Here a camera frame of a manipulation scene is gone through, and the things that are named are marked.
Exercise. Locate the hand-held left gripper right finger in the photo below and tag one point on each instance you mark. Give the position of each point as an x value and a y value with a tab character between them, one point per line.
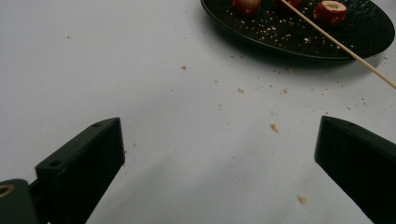
361	161

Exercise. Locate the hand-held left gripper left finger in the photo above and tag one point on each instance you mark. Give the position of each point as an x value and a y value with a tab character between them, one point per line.
87	168

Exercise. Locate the thin bamboo skewer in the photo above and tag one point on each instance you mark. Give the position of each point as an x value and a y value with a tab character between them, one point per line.
342	46

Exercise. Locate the black textured round plate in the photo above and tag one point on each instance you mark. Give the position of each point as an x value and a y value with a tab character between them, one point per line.
280	40

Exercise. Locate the red cored hawthorn fruit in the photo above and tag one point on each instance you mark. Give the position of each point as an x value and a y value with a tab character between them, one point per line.
247	6
295	3
328	15

